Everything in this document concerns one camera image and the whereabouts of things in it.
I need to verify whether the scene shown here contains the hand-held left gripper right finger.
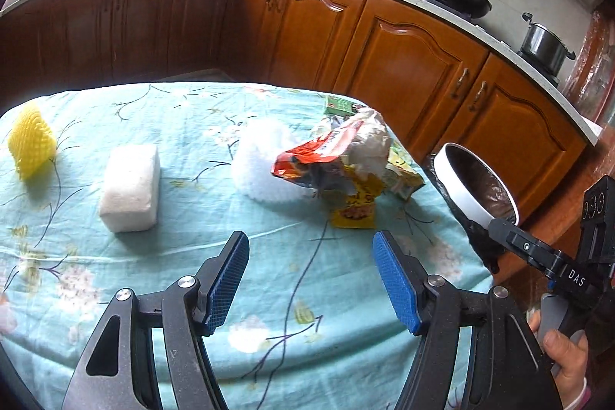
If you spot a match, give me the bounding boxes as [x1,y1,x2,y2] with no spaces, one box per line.
[373,230,560,410]

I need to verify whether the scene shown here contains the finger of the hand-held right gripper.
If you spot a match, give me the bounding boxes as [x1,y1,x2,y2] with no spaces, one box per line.
[487,219,563,277]

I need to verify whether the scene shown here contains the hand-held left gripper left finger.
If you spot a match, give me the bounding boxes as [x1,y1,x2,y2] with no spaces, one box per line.
[61,231,251,410]

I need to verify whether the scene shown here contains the black bin bag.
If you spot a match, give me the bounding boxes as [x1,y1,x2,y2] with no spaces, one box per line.
[425,146,517,275]

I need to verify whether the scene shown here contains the white round bin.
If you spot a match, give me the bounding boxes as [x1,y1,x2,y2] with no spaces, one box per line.
[432,142,522,231]

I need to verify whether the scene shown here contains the yellow snack packet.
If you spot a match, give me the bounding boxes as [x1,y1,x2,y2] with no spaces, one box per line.
[322,172,385,229]

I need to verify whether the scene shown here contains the white foam fruit net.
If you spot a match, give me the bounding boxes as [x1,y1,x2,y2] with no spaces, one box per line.
[231,118,313,204]

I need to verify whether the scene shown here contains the white foam block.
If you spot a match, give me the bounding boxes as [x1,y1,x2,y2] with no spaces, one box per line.
[98,144,161,233]

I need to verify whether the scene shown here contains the red snack packet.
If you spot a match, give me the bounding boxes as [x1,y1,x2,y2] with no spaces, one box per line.
[270,129,356,192]

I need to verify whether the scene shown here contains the green box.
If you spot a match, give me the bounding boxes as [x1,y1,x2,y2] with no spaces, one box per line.
[323,95,361,118]

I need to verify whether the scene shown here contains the yellow foam fruit net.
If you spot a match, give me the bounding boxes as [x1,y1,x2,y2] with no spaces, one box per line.
[7,101,57,181]

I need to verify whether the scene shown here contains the person's right hand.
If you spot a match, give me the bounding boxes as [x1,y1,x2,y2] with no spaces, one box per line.
[529,310,590,405]

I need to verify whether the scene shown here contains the teal floral tablecloth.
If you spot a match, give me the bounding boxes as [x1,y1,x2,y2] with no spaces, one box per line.
[0,82,495,410]

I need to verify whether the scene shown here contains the black gas stove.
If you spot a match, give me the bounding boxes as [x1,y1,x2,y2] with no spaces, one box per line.
[425,0,563,89]

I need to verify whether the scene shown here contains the dark steel pot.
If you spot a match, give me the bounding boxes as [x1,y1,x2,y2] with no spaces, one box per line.
[518,12,576,75]

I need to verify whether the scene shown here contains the brown wooden base cabinets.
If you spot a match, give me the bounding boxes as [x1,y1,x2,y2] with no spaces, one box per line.
[0,0,591,219]

